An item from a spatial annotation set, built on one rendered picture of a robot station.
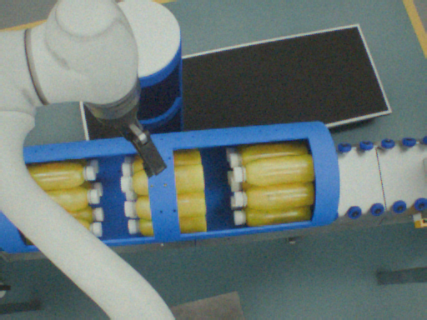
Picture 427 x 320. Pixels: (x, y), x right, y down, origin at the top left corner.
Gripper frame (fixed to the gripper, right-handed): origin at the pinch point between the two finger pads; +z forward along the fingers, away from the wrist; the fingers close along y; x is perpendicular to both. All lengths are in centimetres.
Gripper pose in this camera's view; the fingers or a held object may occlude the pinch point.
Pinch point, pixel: (130, 143)
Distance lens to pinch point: 94.8
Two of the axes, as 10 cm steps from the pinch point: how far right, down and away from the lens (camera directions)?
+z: -0.1, 3.3, 9.4
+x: 7.5, -6.2, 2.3
